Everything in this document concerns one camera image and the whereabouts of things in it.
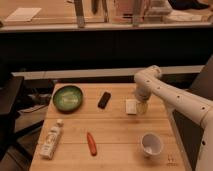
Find white flat board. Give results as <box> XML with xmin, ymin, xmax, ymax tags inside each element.
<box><xmin>5</xmin><ymin>7</ymin><xmax>41</xmax><ymax>22</ymax></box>

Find orange carrot toy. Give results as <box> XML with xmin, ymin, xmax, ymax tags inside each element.
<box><xmin>87</xmin><ymin>132</ymin><xmax>97</xmax><ymax>156</ymax></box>

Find black rectangular block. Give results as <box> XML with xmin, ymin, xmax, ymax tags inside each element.
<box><xmin>98</xmin><ymin>92</ymin><xmax>111</xmax><ymax>109</ymax></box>

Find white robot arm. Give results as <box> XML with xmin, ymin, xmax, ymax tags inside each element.
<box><xmin>134</xmin><ymin>65</ymin><xmax>213</xmax><ymax>171</ymax></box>

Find white plastic bottle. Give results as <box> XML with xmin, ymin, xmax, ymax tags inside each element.
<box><xmin>40</xmin><ymin>119</ymin><xmax>63</xmax><ymax>160</ymax></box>

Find white rectangular sponge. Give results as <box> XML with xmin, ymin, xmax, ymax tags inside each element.
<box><xmin>126</xmin><ymin>99</ymin><xmax>137</xmax><ymax>115</ymax></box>

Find green ceramic bowl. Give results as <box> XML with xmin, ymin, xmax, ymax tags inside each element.
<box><xmin>53</xmin><ymin>85</ymin><xmax>83</xmax><ymax>112</ymax></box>

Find white paper cup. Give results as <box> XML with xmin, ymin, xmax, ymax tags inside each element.
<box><xmin>140</xmin><ymin>133</ymin><xmax>164</xmax><ymax>157</ymax></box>

